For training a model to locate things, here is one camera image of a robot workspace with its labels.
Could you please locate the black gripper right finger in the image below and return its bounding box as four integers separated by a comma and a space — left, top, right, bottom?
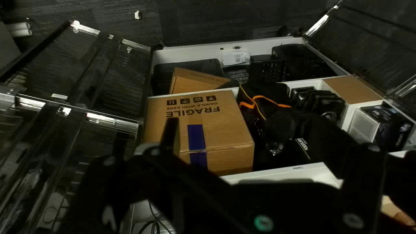
334, 130, 386, 217

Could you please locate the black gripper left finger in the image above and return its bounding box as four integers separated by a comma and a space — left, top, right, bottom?
160, 118, 179, 153

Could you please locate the large fragile cardboard box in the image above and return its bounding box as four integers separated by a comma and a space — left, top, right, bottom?
141, 89, 254, 174

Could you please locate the white gray storage bin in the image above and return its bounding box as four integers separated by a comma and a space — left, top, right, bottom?
348, 102, 414, 151

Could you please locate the metal wire rack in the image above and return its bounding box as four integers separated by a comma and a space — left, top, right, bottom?
0, 21, 152, 234

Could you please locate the small tilted cardboard box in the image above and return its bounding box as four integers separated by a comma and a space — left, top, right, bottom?
169, 67, 228, 93

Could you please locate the flat cardboard box on shelf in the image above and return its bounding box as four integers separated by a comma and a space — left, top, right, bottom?
322, 75, 381, 104

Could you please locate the orange cable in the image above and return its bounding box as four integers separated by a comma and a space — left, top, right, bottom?
236, 84, 292, 121

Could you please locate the white shelf unit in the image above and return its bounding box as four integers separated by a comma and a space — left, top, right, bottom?
148, 36, 416, 188

